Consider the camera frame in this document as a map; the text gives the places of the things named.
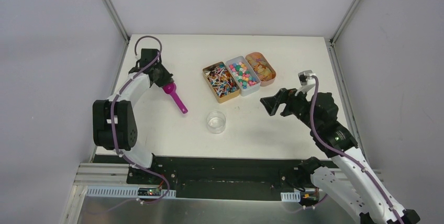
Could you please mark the white tin of candies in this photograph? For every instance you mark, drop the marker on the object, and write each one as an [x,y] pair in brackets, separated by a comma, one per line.
[244,75]

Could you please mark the magenta plastic scoop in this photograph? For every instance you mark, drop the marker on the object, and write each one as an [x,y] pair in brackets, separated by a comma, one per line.
[170,89]

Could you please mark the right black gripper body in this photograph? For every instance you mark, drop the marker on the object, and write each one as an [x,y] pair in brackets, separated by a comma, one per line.
[298,107]

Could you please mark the right white cable duct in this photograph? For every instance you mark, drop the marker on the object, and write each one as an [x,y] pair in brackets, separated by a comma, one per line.
[291,196]

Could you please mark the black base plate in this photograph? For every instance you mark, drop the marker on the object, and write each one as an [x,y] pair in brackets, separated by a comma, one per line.
[228,179]

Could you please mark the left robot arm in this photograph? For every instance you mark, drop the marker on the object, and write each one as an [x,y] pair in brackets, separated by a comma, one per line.
[114,123]

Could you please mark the left white cable duct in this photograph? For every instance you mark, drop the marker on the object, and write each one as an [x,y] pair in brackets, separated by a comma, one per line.
[129,192]

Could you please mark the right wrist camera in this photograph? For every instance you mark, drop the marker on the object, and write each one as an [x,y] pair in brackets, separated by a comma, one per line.
[307,82]

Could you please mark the white cable duct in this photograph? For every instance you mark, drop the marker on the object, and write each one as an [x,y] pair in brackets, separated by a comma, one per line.
[129,192]
[291,196]

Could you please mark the clear plastic cup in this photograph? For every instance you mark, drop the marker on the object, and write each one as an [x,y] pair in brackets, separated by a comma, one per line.
[216,122]

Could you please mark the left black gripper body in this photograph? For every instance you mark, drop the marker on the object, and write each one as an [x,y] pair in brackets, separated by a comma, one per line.
[162,76]

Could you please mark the pink tin of gummies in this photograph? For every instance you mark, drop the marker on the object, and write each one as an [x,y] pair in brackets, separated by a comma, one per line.
[261,67]

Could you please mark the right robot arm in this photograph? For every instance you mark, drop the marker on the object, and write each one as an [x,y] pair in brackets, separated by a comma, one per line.
[366,199]

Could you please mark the gold tin of lollipops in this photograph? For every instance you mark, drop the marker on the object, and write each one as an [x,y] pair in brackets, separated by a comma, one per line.
[221,82]

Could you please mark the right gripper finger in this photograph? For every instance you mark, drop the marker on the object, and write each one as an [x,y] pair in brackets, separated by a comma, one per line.
[284,94]
[272,103]

